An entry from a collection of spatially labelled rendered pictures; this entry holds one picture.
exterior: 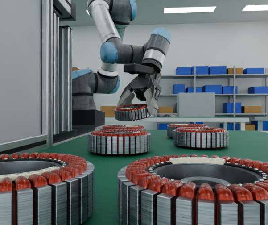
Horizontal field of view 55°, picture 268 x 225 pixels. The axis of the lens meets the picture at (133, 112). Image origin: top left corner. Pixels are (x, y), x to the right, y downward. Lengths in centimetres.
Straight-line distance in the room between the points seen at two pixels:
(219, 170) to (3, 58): 35
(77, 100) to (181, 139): 94
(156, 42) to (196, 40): 682
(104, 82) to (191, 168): 125
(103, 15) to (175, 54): 650
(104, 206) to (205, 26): 775
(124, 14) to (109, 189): 113
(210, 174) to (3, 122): 32
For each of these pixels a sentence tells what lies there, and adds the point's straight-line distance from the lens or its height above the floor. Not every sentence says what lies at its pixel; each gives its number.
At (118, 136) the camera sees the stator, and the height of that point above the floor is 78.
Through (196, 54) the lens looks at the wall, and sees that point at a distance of 766.
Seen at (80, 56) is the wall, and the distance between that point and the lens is 786.
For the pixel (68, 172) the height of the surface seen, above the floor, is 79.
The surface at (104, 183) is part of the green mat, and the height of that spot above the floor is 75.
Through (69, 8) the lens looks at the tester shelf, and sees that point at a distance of 73.
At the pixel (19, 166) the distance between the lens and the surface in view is 23.
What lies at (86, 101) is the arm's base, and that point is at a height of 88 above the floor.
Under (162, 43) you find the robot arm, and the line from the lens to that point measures 95.
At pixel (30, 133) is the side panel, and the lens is 51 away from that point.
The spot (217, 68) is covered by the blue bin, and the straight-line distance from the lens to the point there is 712.
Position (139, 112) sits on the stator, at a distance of 77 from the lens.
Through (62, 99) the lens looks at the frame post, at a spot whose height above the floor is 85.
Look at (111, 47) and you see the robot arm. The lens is 97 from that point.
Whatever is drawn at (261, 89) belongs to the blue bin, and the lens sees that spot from 739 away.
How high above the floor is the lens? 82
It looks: level
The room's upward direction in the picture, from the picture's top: straight up
